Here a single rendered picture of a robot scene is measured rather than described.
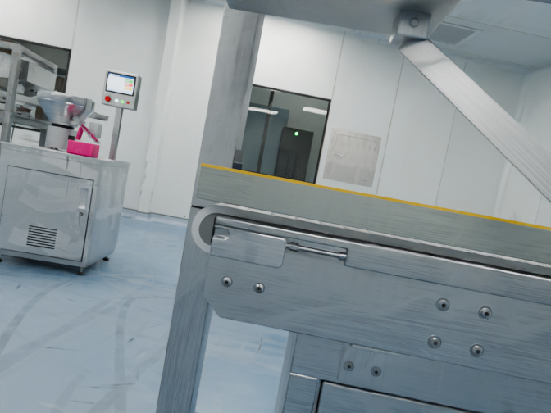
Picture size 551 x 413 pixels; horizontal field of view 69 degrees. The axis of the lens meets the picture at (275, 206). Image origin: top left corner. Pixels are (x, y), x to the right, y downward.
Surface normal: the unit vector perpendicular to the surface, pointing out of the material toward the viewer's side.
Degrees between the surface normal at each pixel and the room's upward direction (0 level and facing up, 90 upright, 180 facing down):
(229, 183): 90
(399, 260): 90
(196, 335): 90
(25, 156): 90
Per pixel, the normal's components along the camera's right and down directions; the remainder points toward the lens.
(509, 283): -0.06, 0.06
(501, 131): -0.58, -0.11
